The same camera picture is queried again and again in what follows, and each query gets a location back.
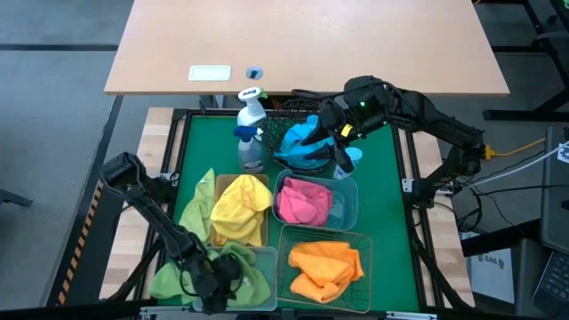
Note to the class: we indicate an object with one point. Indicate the white rectangular desk plate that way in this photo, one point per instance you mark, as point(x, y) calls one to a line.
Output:
point(210, 73)

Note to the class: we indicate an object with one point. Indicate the light blue air freshener bottle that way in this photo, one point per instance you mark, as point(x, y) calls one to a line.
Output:
point(355, 155)

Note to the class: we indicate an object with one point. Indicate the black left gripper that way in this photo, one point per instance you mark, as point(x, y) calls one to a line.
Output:
point(218, 275)

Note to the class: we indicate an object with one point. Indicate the black chair base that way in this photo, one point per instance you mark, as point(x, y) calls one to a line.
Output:
point(542, 58)

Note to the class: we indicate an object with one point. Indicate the white labelled box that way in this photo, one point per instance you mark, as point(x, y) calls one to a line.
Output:
point(491, 275)

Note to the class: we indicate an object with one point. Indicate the amber translucent plastic bin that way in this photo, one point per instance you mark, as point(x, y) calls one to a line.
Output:
point(220, 182)

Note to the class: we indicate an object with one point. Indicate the clear spray bottle blue trigger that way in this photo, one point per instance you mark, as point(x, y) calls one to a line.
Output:
point(249, 149)

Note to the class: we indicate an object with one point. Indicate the light wooden desk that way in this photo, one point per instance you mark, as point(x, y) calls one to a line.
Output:
point(306, 40)

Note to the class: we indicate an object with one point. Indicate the white metal bracket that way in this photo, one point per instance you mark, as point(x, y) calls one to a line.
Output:
point(408, 185)

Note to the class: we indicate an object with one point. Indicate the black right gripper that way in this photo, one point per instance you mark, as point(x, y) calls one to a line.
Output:
point(360, 106)

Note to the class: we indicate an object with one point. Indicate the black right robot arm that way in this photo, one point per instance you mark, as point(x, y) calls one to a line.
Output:
point(444, 126)

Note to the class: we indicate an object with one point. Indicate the large pale teal plastic bin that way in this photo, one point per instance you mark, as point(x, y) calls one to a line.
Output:
point(266, 266)

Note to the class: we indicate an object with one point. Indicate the black metal rig frame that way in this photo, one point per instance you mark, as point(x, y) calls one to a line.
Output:
point(209, 113)

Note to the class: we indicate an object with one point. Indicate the small teal plastic bin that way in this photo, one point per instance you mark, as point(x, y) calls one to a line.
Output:
point(344, 209)

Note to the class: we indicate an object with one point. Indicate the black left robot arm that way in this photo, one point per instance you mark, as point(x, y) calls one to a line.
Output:
point(151, 213)

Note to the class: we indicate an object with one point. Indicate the blue microfiber towel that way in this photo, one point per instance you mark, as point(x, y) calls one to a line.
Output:
point(289, 155)
point(306, 126)

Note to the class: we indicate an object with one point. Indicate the small blue round object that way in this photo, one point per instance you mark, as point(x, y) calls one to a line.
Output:
point(254, 73)

